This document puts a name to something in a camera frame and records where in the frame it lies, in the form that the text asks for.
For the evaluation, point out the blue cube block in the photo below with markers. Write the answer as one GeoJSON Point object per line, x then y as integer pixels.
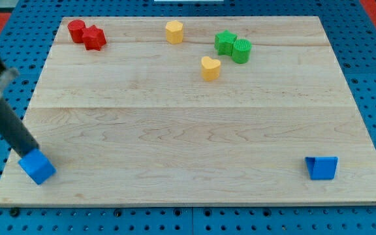
{"type": "Point", "coordinates": [37, 166]}

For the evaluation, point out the blue triangle block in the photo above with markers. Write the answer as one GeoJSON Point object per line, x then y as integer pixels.
{"type": "Point", "coordinates": [321, 168]}

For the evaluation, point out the yellow heart block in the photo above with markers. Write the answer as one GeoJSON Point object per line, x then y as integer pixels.
{"type": "Point", "coordinates": [210, 68]}

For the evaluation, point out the light wooden board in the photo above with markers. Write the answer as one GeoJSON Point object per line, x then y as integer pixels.
{"type": "Point", "coordinates": [136, 125]}

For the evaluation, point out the green cylinder block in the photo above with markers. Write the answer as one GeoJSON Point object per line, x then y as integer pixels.
{"type": "Point", "coordinates": [241, 51]}

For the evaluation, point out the green star block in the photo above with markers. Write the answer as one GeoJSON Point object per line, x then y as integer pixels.
{"type": "Point", "coordinates": [224, 42]}

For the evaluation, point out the yellow hexagon block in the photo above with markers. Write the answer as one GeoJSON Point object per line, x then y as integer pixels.
{"type": "Point", "coordinates": [174, 32]}

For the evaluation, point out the red star block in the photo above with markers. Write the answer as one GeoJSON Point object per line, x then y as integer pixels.
{"type": "Point", "coordinates": [93, 38]}

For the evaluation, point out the red cylinder block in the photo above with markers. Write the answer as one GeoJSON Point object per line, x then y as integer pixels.
{"type": "Point", "coordinates": [75, 28]}

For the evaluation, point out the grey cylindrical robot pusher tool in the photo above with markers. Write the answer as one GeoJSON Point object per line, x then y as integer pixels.
{"type": "Point", "coordinates": [5, 119]}

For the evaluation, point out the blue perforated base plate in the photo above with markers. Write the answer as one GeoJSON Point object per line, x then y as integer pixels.
{"type": "Point", "coordinates": [27, 29]}

